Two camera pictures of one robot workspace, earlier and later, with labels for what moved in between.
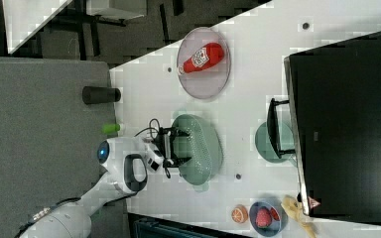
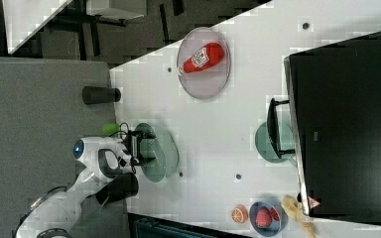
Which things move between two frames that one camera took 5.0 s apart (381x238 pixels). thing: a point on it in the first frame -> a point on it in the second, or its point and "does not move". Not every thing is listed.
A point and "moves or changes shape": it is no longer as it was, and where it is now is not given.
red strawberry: (263, 218) does not move
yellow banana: (296, 211) does not move
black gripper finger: (177, 133) -> (143, 135)
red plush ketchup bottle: (209, 56) does not move
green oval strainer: (202, 145) moves or changes shape
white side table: (24, 18) does not move
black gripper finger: (178, 162) -> (144, 161)
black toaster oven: (341, 122) does not move
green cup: (266, 147) does not move
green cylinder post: (110, 128) does not move
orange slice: (239, 213) does not move
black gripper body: (164, 146) -> (131, 141)
